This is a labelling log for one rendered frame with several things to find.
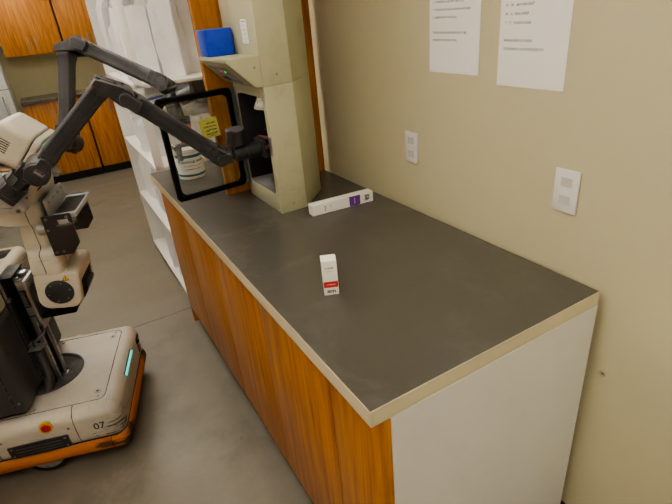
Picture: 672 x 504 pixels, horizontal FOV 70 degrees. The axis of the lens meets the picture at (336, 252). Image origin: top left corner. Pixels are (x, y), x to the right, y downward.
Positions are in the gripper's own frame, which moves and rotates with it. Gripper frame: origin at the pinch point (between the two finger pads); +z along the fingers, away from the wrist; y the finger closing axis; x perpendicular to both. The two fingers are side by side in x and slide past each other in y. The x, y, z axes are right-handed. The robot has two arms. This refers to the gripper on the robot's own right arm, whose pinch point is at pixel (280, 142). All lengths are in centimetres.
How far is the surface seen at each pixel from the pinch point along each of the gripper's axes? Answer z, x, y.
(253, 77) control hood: -11.6, -27.6, -14.8
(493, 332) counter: -2, 23, -115
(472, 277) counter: 11, 24, -94
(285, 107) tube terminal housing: -1.8, -15.7, -14.7
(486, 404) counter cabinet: -8, 39, -119
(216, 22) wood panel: -9, -45, 22
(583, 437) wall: 32, 76, -120
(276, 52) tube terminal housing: -1.8, -34.0, -14.7
